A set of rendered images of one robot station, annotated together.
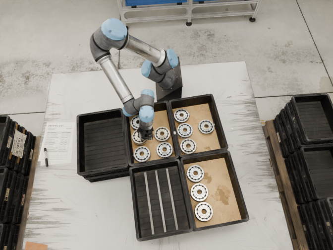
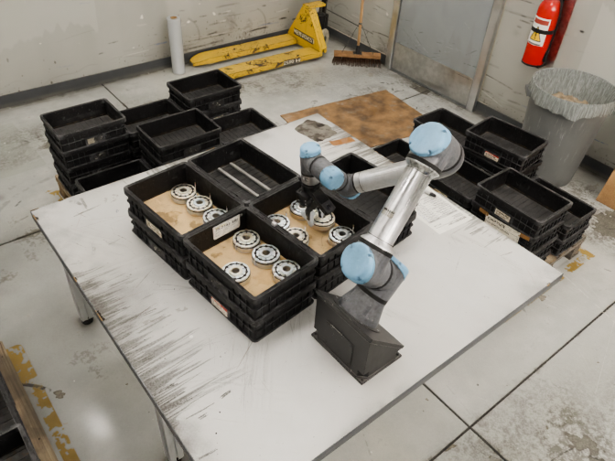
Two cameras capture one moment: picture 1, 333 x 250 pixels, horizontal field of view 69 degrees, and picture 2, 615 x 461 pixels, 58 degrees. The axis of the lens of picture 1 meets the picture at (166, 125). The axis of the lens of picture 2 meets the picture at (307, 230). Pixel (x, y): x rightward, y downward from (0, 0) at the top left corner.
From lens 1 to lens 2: 2.10 m
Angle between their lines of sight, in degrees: 70
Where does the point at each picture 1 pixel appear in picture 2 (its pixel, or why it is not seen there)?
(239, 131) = (176, 337)
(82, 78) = (512, 290)
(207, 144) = (220, 259)
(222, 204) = (162, 210)
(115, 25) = (429, 134)
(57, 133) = (444, 215)
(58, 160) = not seen: hidden behind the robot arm
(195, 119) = (260, 283)
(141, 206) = (261, 176)
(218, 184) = (178, 225)
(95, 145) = (371, 198)
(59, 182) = not seen: hidden behind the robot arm
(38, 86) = not seen: outside the picture
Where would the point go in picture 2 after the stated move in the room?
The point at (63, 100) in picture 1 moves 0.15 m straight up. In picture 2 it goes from (490, 249) to (501, 222)
